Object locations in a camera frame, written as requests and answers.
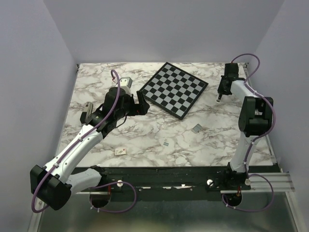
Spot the white stapler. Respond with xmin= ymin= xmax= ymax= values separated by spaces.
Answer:
xmin=216 ymin=93 xmax=223 ymax=103

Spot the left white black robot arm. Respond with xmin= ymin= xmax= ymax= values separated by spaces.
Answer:
xmin=30 ymin=87 xmax=150 ymax=213

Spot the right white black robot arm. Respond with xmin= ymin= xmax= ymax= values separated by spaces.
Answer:
xmin=216 ymin=63 xmax=273 ymax=173

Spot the grey black stapler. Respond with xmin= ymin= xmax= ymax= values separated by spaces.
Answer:
xmin=80 ymin=102 xmax=93 ymax=125

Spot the black white chessboard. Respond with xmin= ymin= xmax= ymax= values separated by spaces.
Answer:
xmin=140 ymin=62 xmax=208 ymax=120

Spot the large silver staple strip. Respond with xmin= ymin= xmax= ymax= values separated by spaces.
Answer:
xmin=192 ymin=124 xmax=202 ymax=133

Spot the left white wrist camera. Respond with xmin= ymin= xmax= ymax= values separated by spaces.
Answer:
xmin=119 ymin=77 xmax=133 ymax=95

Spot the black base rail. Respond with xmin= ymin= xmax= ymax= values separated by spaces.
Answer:
xmin=72 ymin=165 xmax=252 ymax=203

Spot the aluminium frame rail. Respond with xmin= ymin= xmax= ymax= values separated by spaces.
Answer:
xmin=222 ymin=166 xmax=302 ymax=232

